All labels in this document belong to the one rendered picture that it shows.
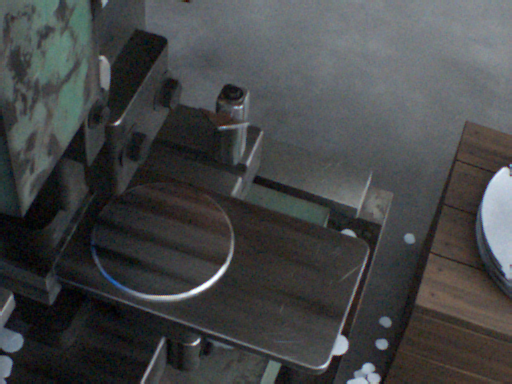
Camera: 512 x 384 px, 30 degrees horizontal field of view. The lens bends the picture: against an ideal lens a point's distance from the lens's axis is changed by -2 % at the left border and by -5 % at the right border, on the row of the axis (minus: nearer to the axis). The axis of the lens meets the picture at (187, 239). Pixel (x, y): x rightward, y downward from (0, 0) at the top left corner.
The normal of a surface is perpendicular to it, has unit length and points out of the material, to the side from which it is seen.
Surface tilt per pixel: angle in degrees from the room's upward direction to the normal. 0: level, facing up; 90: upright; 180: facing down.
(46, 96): 90
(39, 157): 90
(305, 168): 0
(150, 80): 90
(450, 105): 0
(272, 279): 0
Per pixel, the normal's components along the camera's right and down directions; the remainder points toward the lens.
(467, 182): 0.01, -0.58
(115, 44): 0.93, 0.31
